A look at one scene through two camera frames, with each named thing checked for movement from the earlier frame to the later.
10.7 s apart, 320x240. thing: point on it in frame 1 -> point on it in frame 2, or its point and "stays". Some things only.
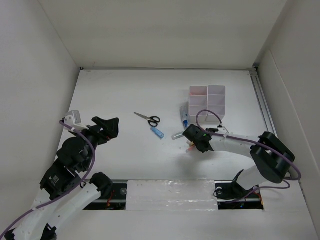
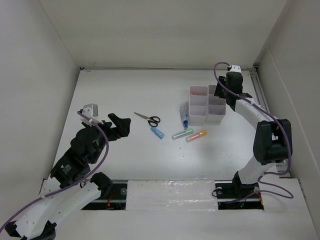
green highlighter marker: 178,135 stays
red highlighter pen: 196,93 stays
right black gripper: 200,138 -> 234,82
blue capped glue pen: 184,113 stays
